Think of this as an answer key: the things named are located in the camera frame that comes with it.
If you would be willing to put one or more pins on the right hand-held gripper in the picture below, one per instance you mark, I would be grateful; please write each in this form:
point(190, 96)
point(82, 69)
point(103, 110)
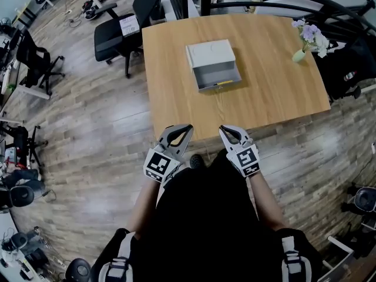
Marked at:
point(245, 160)

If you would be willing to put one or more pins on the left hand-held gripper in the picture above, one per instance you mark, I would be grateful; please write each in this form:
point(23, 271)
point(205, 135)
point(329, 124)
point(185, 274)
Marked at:
point(158, 163)

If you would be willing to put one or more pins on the yellow black screwdriver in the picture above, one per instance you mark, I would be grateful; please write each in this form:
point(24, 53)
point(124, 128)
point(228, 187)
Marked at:
point(224, 83)

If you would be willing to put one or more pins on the grey drawer box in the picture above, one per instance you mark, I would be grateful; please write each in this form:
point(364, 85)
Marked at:
point(211, 56)

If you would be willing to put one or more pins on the person's left forearm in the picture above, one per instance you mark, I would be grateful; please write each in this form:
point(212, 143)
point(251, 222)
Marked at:
point(144, 210)

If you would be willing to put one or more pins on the person's right forearm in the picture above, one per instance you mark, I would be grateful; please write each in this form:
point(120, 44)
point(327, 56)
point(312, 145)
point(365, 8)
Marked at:
point(267, 201)

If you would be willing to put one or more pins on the person's black shoe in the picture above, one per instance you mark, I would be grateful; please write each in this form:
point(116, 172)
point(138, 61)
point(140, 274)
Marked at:
point(196, 161)

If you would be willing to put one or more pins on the person's black clothing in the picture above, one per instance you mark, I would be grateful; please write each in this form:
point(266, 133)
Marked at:
point(205, 216)

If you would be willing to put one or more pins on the pale green vase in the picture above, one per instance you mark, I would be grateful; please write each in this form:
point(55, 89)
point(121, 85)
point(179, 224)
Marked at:
point(298, 56)

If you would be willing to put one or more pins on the black chair with bottle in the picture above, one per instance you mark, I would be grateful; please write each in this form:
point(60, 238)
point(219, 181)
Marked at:
point(335, 69)

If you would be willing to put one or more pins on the black office chair with label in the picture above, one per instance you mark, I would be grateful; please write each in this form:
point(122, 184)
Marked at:
point(107, 37)

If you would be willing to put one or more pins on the white paper label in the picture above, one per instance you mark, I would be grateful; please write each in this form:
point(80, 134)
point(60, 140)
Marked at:
point(129, 25)

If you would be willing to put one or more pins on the purple white flower bouquet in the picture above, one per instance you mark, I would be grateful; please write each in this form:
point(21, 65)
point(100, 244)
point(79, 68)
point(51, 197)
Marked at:
point(312, 35)

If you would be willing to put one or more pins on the red white bottle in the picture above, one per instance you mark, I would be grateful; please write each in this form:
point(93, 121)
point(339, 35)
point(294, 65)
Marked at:
point(350, 75)

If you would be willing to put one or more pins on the white frame desk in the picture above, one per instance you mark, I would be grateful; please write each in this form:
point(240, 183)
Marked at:
point(32, 92)

